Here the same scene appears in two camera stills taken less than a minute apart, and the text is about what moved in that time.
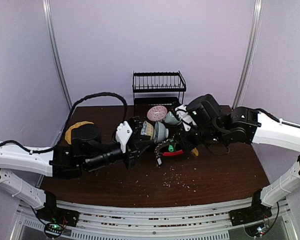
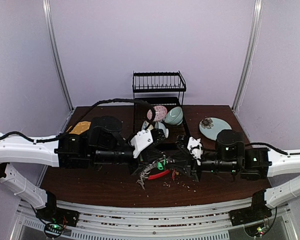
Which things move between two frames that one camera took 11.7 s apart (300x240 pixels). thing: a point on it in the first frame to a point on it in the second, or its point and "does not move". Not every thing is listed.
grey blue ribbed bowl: [161, 133] does not move
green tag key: [171, 146] to [159, 166]
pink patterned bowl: [157, 113] does not move
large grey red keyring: [171, 153] to [156, 170]
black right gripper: [184, 138] to [194, 170]
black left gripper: [134, 149] to [146, 155]
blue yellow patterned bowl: [147, 129] does not move
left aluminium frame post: [47, 13] does not move
